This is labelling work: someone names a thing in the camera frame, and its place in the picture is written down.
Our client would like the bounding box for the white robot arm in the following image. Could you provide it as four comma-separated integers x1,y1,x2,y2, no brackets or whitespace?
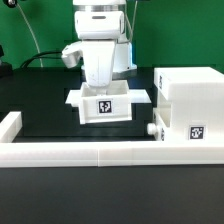
73,0,137,88

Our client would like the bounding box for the black cable with connector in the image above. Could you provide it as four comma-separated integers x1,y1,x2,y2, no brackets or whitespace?
19,49,64,68

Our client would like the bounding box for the white drawer box front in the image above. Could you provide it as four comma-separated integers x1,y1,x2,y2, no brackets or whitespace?
147,108,171,141

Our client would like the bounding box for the white border fence frame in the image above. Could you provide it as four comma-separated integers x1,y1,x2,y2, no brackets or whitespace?
0,112,224,168

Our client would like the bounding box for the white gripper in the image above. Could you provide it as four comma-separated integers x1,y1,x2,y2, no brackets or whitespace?
75,11,124,88

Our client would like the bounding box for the white drawer cabinet housing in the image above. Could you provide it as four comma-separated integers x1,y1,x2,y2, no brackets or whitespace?
153,67,224,142

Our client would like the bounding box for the white drawer box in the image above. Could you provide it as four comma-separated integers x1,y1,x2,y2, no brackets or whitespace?
147,108,171,141
78,80,132,124

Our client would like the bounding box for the thin white background cable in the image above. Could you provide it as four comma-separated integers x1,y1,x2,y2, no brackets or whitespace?
13,0,44,68

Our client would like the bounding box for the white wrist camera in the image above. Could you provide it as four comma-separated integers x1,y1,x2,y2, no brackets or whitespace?
61,41,83,68

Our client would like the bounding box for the white marker tag sheet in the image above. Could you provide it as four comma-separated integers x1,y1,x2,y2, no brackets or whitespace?
65,89,151,107

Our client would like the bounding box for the black object at left edge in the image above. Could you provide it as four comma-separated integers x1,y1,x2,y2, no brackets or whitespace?
0,45,13,78

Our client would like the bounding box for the grey camera cable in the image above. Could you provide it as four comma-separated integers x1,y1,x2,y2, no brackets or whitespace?
123,0,139,44

